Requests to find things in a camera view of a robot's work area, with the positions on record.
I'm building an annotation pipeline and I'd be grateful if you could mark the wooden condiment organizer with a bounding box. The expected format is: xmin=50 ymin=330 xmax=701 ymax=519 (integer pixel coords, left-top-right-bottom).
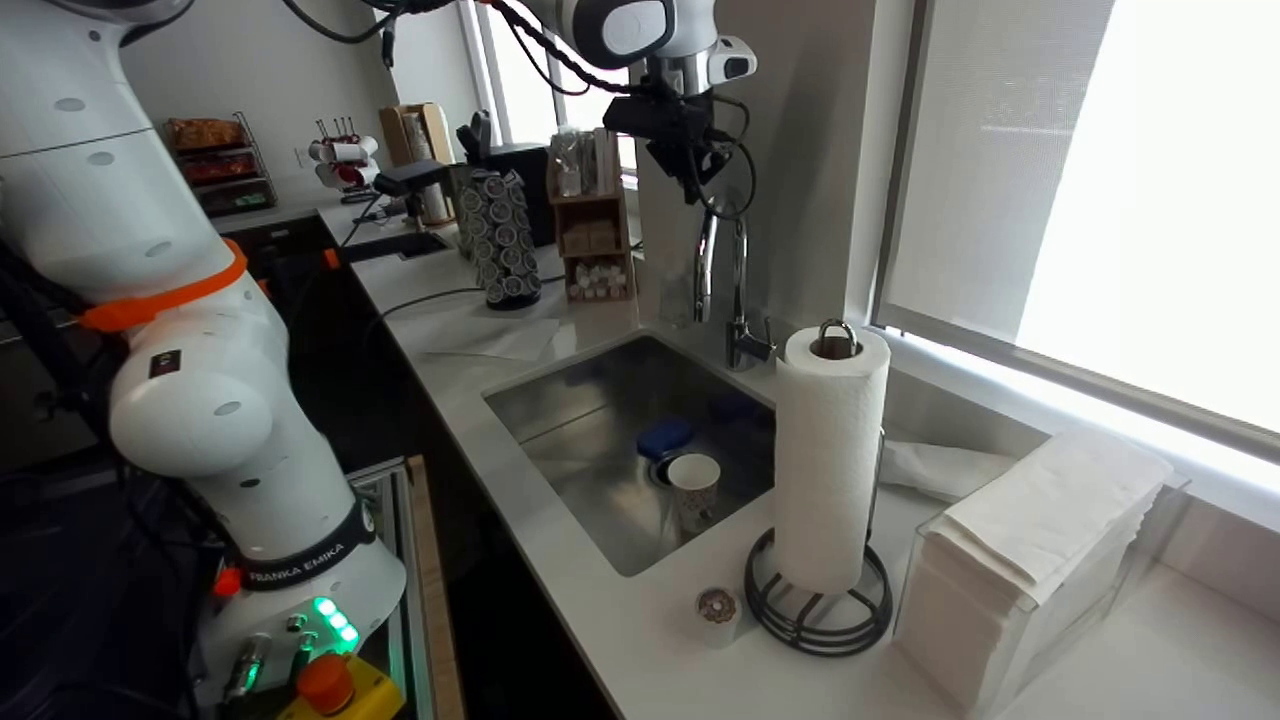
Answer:
xmin=547 ymin=129 xmax=636 ymax=303

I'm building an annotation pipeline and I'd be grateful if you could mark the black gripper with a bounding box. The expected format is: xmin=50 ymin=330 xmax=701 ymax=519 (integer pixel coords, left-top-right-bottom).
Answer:
xmin=604 ymin=86 xmax=728 ymax=205

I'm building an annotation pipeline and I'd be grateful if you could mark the white napkin stack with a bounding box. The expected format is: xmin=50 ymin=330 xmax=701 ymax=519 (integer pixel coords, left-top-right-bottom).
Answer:
xmin=895 ymin=436 xmax=1175 ymax=720

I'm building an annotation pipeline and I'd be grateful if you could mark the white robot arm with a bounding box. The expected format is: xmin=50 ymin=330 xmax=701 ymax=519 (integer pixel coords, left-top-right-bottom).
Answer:
xmin=0 ymin=0 xmax=409 ymax=703

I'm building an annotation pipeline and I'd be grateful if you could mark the white paper cup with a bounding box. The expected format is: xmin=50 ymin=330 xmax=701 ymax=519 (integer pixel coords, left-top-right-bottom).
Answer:
xmin=662 ymin=451 xmax=725 ymax=538

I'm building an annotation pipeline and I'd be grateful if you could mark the black wire towel holder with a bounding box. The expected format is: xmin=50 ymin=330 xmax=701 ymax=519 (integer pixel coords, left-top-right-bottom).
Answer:
xmin=738 ymin=316 xmax=895 ymax=661

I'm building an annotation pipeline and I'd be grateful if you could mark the snack display rack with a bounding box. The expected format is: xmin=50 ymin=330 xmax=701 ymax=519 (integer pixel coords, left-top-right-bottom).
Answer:
xmin=164 ymin=115 xmax=275 ymax=218

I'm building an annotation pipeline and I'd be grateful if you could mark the white paper towel roll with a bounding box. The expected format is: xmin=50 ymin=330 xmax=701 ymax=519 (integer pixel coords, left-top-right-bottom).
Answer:
xmin=773 ymin=322 xmax=891 ymax=593

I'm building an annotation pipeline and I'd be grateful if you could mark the blue sponge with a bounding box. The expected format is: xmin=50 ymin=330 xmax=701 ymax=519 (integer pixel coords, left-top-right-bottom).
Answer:
xmin=636 ymin=422 xmax=696 ymax=466

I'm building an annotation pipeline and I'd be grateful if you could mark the chrome gooseneck faucet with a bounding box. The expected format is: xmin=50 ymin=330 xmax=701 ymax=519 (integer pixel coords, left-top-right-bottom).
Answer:
xmin=689 ymin=193 xmax=776 ymax=369

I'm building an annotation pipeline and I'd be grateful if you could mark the yellow emergency stop button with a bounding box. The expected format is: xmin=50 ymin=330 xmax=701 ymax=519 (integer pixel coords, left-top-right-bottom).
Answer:
xmin=275 ymin=656 xmax=409 ymax=720

